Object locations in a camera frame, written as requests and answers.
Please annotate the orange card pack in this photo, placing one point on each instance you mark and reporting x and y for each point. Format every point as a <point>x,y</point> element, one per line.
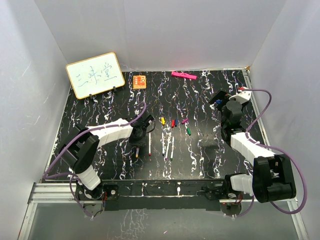
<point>139,82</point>

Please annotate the yellow white pen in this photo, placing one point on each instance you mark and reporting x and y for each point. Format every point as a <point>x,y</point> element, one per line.
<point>137,152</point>

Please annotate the green tipped white pen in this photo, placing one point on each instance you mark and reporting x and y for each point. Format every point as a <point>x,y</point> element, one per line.
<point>172,148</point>

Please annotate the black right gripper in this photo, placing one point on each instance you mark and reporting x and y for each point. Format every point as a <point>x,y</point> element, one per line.
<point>221,95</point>

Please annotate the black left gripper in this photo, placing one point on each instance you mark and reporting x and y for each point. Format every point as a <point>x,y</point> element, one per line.
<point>138,143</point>

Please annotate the blue white pen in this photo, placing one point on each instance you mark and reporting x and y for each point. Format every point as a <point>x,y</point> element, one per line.
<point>163,144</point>

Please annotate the yellow pen cap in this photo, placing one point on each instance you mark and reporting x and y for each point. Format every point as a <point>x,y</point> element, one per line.
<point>163,121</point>

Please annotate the green pen cap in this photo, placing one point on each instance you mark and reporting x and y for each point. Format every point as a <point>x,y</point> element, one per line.
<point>188,131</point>

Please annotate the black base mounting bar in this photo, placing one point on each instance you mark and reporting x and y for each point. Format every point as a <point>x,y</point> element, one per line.
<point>162,194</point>

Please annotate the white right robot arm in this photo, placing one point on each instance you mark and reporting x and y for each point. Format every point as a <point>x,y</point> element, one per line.
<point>272,178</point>

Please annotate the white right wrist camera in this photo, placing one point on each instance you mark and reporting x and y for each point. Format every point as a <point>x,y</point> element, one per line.
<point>242,96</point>

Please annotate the small whiteboard with writing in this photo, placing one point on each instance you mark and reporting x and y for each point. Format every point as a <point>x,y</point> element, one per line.
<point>95,75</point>

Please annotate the purple pen cap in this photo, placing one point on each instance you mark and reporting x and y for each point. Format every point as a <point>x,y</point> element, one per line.
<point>184,121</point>

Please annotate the red white pen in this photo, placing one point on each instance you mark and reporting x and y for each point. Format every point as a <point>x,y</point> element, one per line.
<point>149,144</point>

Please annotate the purple tipped white pen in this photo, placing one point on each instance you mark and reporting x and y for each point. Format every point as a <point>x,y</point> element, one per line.
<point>167,148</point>

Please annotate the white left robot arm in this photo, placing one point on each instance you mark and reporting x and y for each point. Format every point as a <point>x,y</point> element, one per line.
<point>80,147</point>

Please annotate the pink plastic clip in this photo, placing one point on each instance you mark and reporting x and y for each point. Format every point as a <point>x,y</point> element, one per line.
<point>183,75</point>

